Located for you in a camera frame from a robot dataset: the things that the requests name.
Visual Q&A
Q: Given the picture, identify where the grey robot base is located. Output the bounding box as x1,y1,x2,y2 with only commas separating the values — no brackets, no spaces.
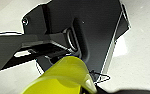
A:
22,0,131,83

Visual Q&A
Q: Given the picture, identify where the thin black wire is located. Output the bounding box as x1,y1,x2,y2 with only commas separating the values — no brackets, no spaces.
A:
88,69,112,83

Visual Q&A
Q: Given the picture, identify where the grey robot torso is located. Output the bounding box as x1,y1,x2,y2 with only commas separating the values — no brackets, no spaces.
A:
0,26,89,75

